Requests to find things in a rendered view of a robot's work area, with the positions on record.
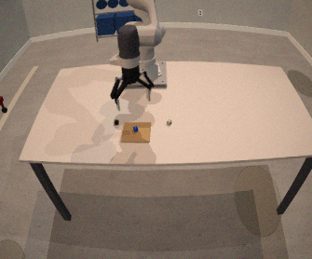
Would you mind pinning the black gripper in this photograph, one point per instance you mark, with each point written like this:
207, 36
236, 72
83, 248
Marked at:
116, 91

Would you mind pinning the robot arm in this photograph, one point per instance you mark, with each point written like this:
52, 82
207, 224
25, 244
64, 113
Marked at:
150, 36

